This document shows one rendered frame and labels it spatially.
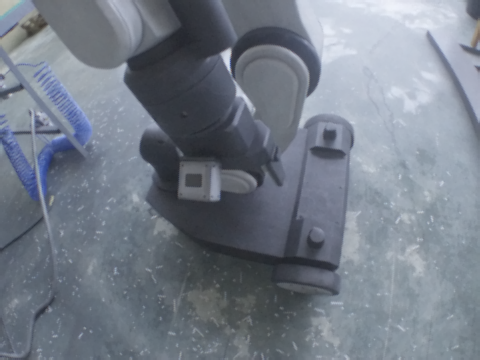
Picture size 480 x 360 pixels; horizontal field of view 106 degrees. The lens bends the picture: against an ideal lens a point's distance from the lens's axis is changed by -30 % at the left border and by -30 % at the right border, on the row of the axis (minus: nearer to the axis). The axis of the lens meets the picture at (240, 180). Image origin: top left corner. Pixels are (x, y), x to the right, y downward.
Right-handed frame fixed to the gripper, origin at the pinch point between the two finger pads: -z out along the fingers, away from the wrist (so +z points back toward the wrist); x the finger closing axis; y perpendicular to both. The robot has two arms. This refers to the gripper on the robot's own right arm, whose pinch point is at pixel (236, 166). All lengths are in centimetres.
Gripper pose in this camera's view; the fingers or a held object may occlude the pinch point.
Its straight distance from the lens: 33.8
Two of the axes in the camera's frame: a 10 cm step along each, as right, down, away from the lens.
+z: -3.5, -5.4, -7.6
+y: 2.7, -8.4, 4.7
